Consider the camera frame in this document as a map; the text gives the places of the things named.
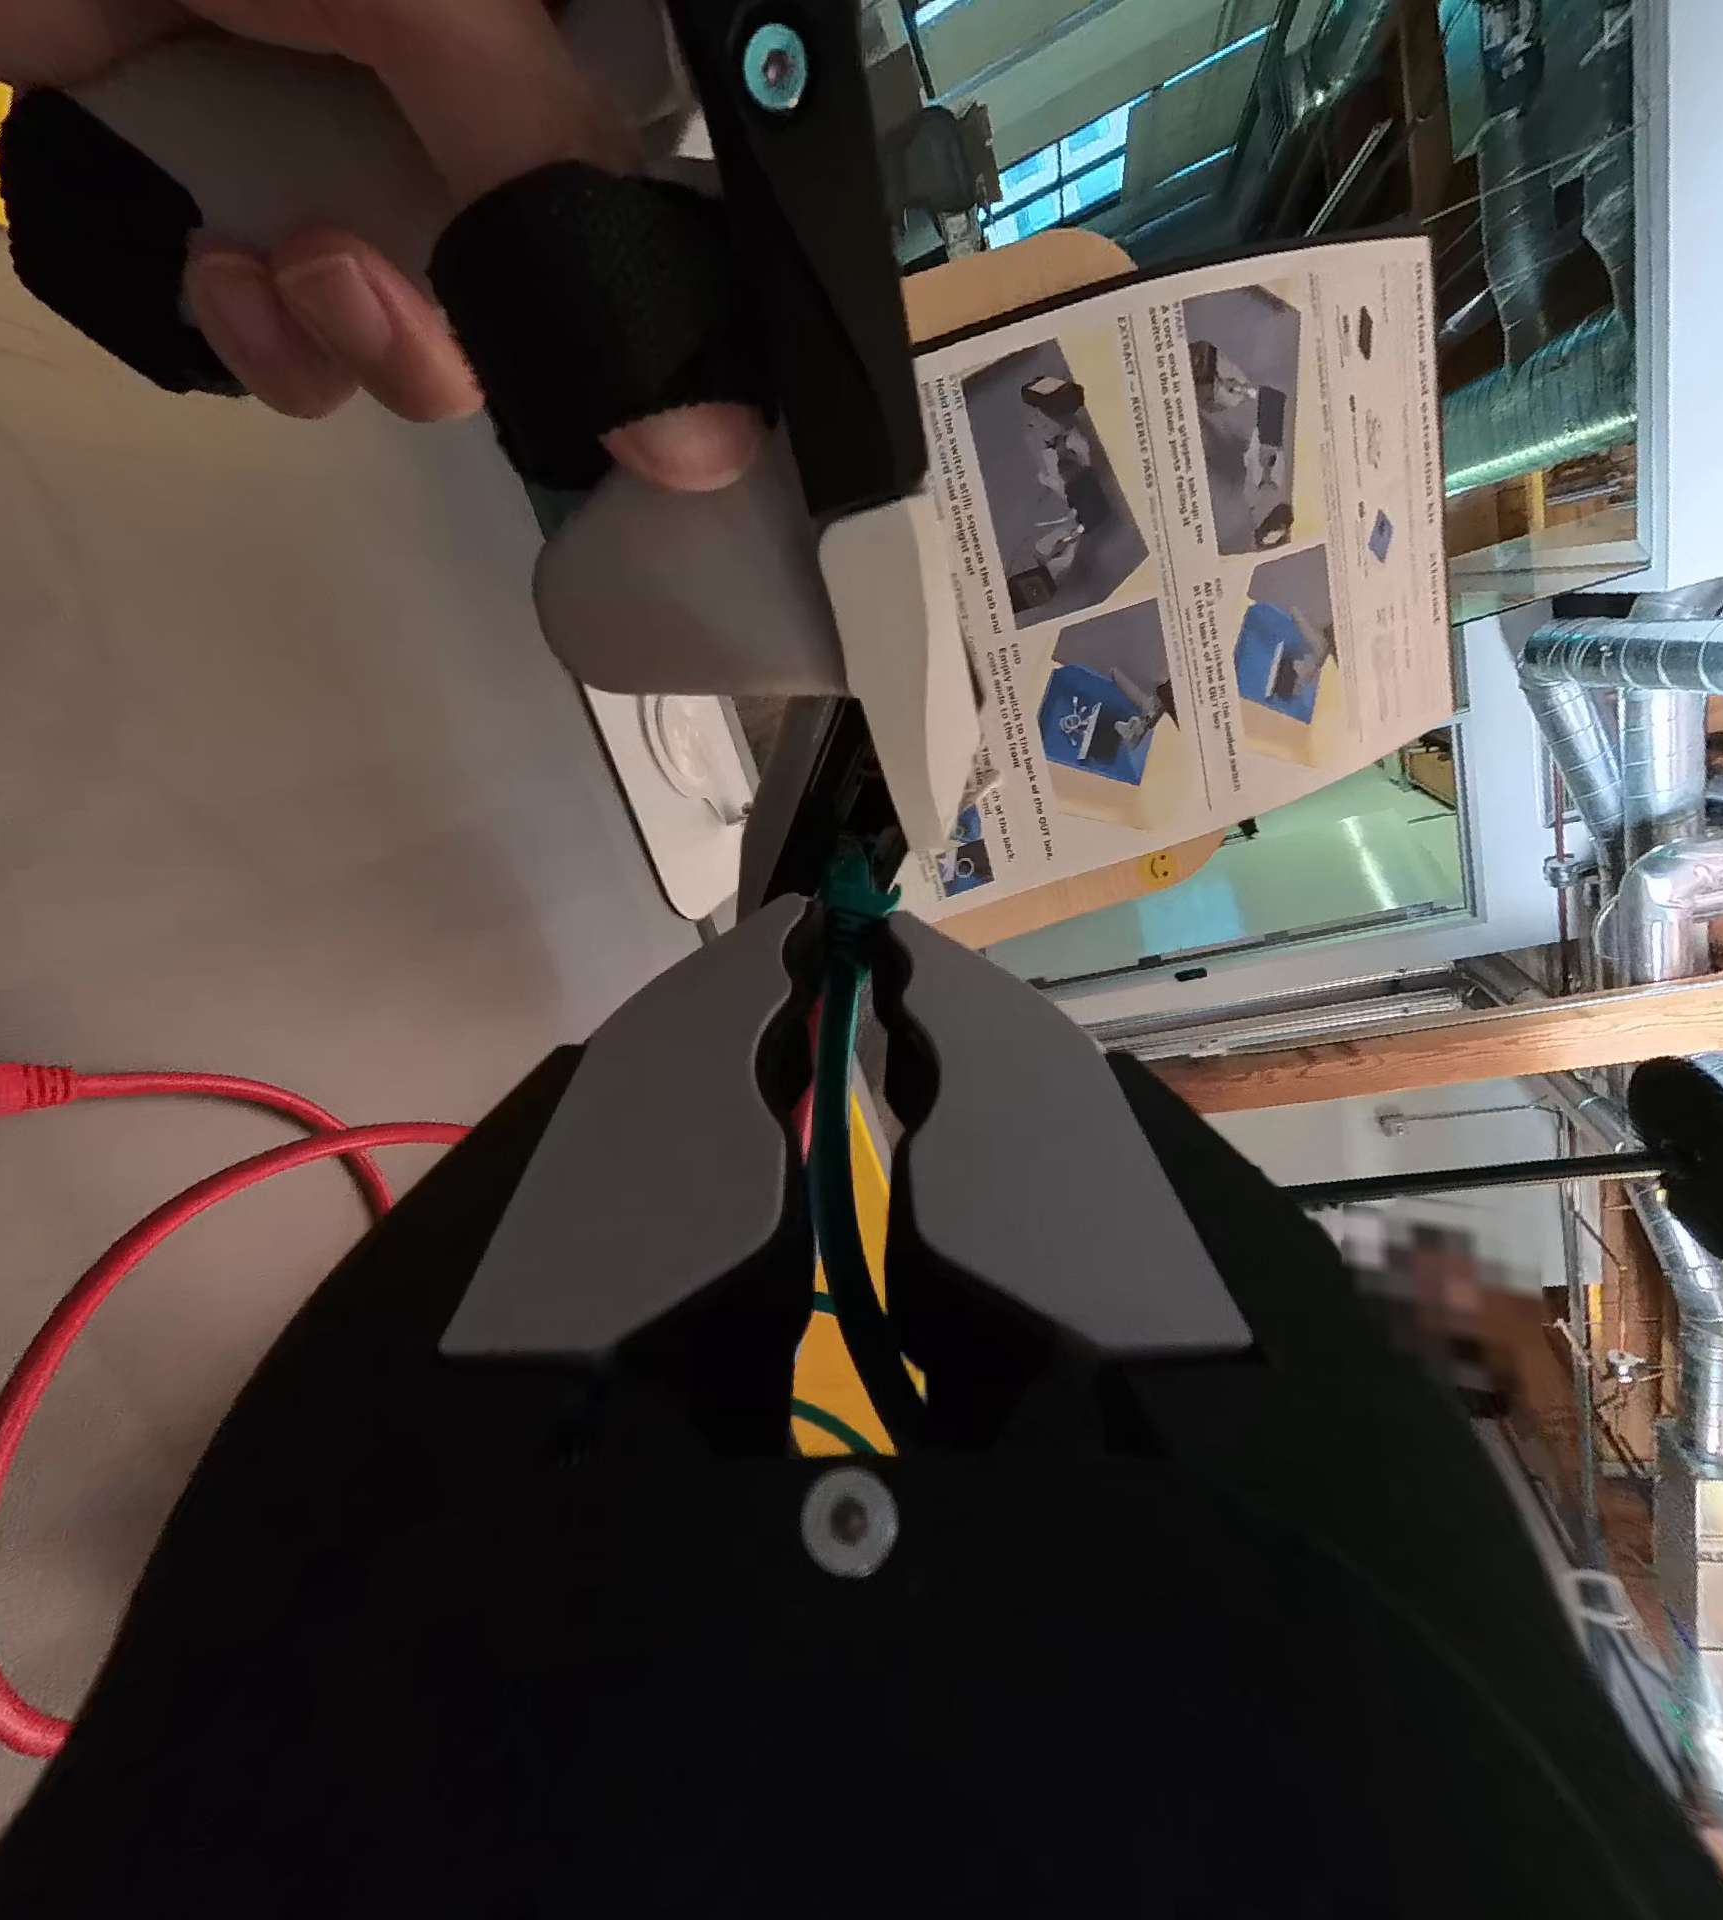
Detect black pole stand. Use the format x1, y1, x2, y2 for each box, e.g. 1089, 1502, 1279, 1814
1281, 1057, 1723, 1267

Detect wooden beam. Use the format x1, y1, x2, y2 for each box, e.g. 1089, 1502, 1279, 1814
1101, 967, 1723, 1117

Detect silver ventilation ducts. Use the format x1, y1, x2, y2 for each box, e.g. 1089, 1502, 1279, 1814
1437, 91, 1723, 1920

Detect yellow bin with divider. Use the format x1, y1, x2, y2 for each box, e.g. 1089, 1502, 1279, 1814
793, 1080, 933, 1461

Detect person's left hand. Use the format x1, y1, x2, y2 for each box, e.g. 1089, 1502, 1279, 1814
0, 0, 761, 498

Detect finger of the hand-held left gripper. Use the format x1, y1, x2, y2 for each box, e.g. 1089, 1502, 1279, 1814
815, 503, 985, 842

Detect green ethernet cable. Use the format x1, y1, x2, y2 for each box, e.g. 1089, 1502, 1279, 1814
793, 828, 937, 1459

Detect white stand base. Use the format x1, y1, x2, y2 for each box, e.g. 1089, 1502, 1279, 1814
583, 690, 775, 925

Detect printed instruction sheet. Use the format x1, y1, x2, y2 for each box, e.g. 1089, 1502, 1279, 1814
913, 233, 1457, 929

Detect black ethernet switch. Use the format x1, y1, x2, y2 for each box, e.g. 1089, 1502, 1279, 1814
733, 697, 905, 921

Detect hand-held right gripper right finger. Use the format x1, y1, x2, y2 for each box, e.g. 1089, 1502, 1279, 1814
867, 911, 1255, 1459

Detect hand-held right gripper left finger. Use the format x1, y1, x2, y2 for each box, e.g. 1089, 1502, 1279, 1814
437, 894, 821, 1459

